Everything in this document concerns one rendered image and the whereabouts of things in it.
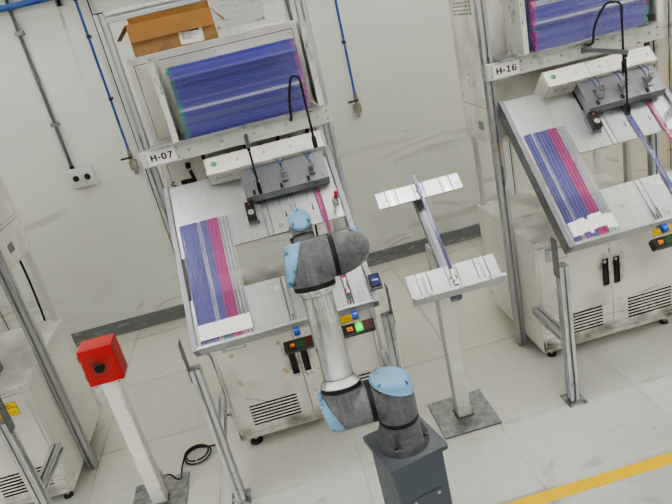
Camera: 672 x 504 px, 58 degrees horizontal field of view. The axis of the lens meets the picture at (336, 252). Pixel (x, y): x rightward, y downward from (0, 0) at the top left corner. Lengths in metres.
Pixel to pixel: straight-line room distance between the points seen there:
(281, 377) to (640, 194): 1.65
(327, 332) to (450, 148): 2.79
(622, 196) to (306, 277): 1.46
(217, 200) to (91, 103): 1.72
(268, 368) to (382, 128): 2.02
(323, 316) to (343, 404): 0.25
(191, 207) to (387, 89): 1.96
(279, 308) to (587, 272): 1.42
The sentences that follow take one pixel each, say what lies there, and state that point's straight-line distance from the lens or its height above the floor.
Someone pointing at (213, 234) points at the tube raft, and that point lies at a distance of 2.44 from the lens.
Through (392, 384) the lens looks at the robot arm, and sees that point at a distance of 1.70.
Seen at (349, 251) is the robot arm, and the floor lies 1.14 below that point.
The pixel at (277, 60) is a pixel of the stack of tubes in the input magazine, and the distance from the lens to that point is 2.46.
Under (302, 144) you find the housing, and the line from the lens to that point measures 2.51.
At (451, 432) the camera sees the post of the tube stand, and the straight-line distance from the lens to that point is 2.72.
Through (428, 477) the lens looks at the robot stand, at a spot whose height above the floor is 0.46.
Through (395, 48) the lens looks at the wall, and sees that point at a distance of 4.10.
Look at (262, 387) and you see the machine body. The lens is 2.74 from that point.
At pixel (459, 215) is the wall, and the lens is 4.43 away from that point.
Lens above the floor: 1.74
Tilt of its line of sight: 22 degrees down
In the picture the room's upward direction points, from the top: 13 degrees counter-clockwise
